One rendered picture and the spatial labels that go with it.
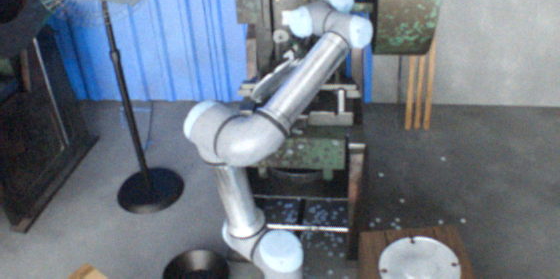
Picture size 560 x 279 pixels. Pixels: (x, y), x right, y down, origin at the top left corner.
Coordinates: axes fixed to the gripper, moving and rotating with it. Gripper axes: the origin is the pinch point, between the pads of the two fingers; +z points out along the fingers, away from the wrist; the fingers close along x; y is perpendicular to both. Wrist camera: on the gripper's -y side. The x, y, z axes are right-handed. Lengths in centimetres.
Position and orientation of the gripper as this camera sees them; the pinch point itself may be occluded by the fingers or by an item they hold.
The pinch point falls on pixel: (294, 60)
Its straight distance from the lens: 157.0
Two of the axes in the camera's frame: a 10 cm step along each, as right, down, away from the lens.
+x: 5.7, 8.1, -1.4
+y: -7.1, 4.0, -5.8
